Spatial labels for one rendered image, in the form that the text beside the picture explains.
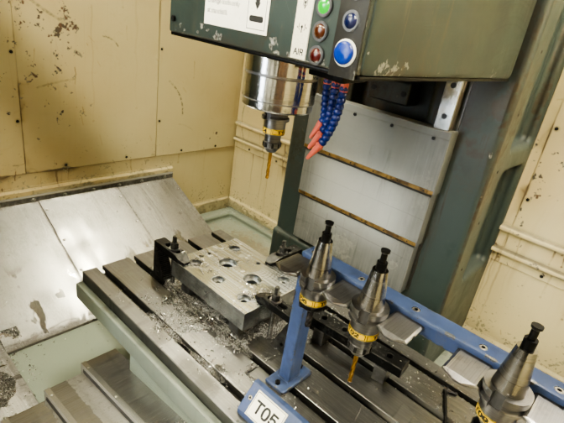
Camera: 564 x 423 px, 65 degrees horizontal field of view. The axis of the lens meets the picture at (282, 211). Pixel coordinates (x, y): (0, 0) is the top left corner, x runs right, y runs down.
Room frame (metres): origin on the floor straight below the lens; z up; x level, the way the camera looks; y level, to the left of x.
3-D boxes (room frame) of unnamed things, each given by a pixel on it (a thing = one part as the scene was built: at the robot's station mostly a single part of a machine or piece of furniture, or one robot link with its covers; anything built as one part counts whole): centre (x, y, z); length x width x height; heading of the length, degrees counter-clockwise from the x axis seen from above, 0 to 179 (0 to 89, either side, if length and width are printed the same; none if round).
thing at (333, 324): (0.85, -0.22, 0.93); 0.26 x 0.05 x 0.06; 56
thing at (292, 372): (0.75, -0.07, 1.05); 0.10 x 0.05 x 0.30; 141
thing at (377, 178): (1.32, -0.23, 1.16); 0.48 x 0.05 x 0.51; 51
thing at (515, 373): (0.47, -0.34, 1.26); 0.04 x 0.04 x 0.07
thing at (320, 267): (0.67, -0.08, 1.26); 0.04 x 0.04 x 0.07
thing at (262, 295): (0.87, -0.02, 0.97); 0.13 x 0.03 x 0.15; 51
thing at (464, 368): (0.50, -0.29, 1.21); 0.07 x 0.05 x 0.01; 141
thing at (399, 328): (0.57, -0.21, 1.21); 0.07 x 0.05 x 0.01; 141
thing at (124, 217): (1.40, 0.56, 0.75); 0.89 x 0.67 x 0.26; 141
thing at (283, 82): (0.98, 0.05, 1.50); 0.16 x 0.16 x 0.12
